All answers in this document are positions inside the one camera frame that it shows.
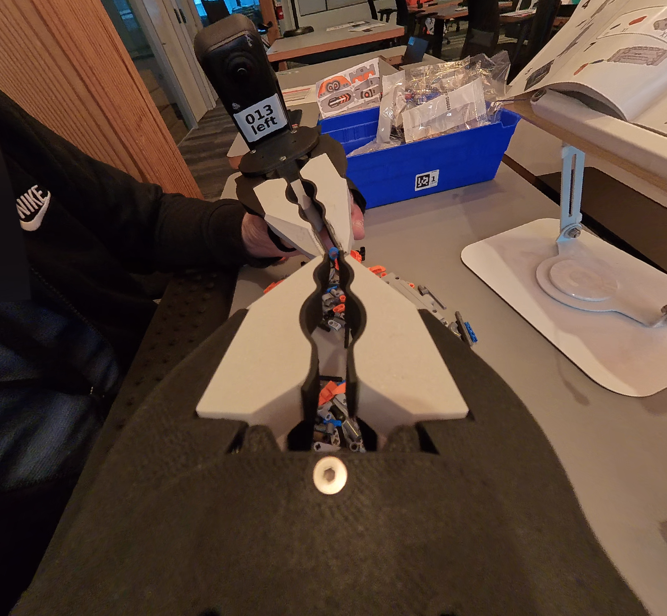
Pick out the pile of plastic building pieces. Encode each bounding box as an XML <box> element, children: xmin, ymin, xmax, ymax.
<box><xmin>261</xmin><ymin>247</ymin><xmax>480</xmax><ymax>452</ymax></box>

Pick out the black chair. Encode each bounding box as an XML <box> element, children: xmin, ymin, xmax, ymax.
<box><xmin>459</xmin><ymin>0</ymin><xmax>503</xmax><ymax>54</ymax></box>

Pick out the wooden post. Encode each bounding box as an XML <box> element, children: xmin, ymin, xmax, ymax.
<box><xmin>0</xmin><ymin>0</ymin><xmax>204</xmax><ymax>198</ymax></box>

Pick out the black stand pole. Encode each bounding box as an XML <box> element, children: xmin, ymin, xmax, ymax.
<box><xmin>516</xmin><ymin>0</ymin><xmax>574</xmax><ymax>75</ymax></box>

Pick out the printed paper sheet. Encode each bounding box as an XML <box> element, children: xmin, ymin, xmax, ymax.
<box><xmin>316</xmin><ymin>58</ymin><xmax>384</xmax><ymax>120</ymax></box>

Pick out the white book stand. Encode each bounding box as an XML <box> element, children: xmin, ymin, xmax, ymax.
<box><xmin>461</xmin><ymin>90</ymin><xmax>667</xmax><ymax>398</ymax></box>

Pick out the clear plastic parts bag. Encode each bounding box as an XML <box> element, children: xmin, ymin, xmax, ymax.
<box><xmin>376</xmin><ymin>51</ymin><xmax>511</xmax><ymax>153</ymax></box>

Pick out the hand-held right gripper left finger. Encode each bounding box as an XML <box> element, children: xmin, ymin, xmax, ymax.
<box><xmin>196</xmin><ymin>257</ymin><xmax>332</xmax><ymax>450</ymax></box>

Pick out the blue storage bin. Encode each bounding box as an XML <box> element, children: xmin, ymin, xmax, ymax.
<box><xmin>318</xmin><ymin>106</ymin><xmax>520</xmax><ymax>210</ymax></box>

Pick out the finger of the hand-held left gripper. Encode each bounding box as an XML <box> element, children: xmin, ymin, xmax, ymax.
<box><xmin>297</xmin><ymin>150</ymin><xmax>355</xmax><ymax>252</ymax></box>
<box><xmin>254</xmin><ymin>174</ymin><xmax>326</xmax><ymax>258</ymax></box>

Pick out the person's left hand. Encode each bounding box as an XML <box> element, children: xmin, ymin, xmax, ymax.
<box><xmin>242</xmin><ymin>212</ymin><xmax>305</xmax><ymax>263</ymax></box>

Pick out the wooden table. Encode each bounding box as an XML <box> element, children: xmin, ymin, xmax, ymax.
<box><xmin>266</xmin><ymin>20</ymin><xmax>407</xmax><ymax>67</ymax></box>

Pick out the instruction booklet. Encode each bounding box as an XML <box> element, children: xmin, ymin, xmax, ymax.
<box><xmin>506</xmin><ymin>0</ymin><xmax>667</xmax><ymax>122</ymax></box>

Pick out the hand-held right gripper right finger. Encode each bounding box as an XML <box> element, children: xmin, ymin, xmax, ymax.
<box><xmin>338</xmin><ymin>254</ymin><xmax>469</xmax><ymax>450</ymax></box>

